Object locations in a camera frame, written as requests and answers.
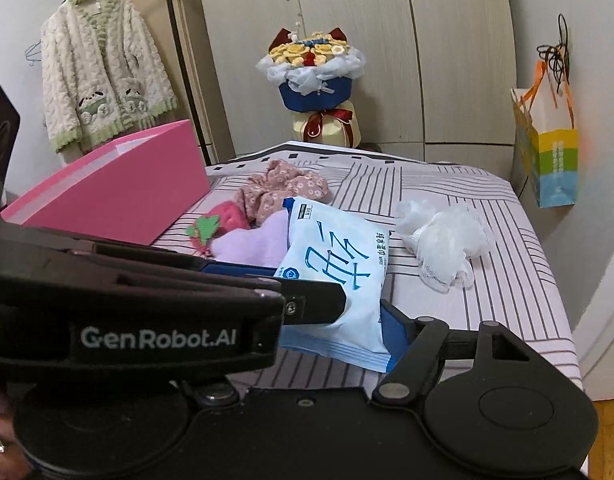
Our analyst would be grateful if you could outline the pink floral cloth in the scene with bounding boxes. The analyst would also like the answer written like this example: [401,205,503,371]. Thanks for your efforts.
[234,158,330,226]

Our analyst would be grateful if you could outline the yellow flower bouquet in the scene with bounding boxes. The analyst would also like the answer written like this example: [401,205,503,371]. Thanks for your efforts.
[256,29,364,150]

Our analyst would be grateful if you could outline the cream fleece pajama jacket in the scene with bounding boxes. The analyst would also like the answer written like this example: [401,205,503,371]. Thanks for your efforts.
[39,0,180,156]

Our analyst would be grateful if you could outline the pink cardboard box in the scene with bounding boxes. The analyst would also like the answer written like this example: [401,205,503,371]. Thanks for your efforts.
[0,119,210,247]

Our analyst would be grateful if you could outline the wire clothes hanger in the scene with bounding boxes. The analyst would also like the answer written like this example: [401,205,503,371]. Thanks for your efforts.
[24,37,45,67]

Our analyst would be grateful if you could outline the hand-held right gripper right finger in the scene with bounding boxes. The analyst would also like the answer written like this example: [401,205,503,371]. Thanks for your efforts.
[370,299,534,405]

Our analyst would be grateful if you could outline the colourful paper gift bag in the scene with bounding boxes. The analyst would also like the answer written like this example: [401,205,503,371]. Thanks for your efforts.
[510,60,579,209]

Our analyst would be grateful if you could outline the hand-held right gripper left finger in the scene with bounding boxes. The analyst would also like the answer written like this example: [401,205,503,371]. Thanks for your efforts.
[184,377,243,408]

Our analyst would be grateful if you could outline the purple plush cloth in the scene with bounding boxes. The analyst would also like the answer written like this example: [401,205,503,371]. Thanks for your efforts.
[209,210,293,268]

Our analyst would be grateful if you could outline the beige wardrobe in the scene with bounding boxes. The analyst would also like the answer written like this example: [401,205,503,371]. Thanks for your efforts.
[194,0,518,176]

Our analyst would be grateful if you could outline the light wooden cabinet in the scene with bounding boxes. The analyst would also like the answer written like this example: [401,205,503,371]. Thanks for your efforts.
[137,0,238,166]

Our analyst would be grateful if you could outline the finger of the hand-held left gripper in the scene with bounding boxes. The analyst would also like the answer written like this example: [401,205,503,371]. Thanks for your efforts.
[279,281,349,330]
[92,241,288,292]

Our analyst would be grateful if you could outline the pink strawberry plush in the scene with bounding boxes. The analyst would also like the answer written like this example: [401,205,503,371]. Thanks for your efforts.
[186,200,250,261]

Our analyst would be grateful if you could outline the black cords on hook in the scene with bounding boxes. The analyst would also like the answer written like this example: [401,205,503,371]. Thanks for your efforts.
[536,12,573,108]

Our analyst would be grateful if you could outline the blue wet wipe packet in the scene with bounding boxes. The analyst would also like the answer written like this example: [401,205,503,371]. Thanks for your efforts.
[276,196,394,373]

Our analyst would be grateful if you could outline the striped bed sheet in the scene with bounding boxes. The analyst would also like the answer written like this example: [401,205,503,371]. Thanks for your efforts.
[152,140,585,401]

